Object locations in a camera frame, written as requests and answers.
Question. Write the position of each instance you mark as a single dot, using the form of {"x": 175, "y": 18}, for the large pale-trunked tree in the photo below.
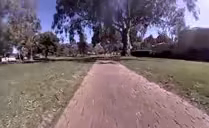
{"x": 126, "y": 40}

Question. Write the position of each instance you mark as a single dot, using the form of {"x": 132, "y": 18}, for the red brick path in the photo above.
{"x": 120, "y": 100}

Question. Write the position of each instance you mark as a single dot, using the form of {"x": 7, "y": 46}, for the building with pitched roof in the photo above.
{"x": 157, "y": 40}

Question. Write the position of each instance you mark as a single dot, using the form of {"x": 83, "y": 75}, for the dry grass lawn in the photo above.
{"x": 178, "y": 75}
{"x": 28, "y": 90}

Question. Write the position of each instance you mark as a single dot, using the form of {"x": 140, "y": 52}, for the row of trees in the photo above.
{"x": 25, "y": 36}

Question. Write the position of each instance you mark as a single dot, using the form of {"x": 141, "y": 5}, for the dark hedge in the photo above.
{"x": 192, "y": 54}

